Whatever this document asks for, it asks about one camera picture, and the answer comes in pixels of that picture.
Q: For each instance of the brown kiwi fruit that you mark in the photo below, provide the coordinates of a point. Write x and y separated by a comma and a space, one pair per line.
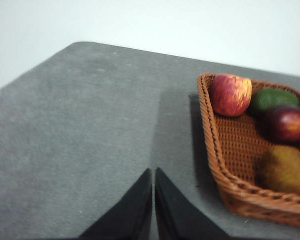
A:
285, 170

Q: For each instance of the brown wicker basket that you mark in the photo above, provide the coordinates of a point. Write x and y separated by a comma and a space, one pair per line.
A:
237, 150

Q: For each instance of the red yellow apple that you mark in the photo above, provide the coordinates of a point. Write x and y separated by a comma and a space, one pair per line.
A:
230, 95

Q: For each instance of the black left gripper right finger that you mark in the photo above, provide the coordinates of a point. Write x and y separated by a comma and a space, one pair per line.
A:
177, 215

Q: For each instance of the green avocado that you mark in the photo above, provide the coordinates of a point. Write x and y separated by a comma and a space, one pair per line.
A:
272, 98

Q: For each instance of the dark red plum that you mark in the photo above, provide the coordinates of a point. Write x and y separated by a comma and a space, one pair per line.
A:
287, 123

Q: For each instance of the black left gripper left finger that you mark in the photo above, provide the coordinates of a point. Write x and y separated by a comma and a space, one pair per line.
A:
132, 215

